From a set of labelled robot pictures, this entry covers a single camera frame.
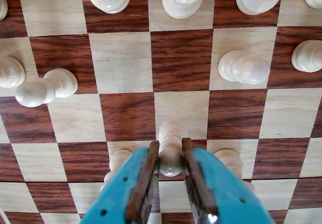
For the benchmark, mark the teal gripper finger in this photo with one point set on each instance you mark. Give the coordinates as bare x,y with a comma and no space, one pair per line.
118,191
226,191

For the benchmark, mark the wooden folding chessboard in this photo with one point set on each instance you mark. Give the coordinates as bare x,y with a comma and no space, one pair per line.
181,58

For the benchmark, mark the white wooden chess queen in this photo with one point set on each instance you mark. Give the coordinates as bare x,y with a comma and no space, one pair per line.
183,0

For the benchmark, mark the white wooden chess pawn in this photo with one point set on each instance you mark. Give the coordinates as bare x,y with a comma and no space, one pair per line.
10,71
308,56
47,86
242,68
118,161
171,143

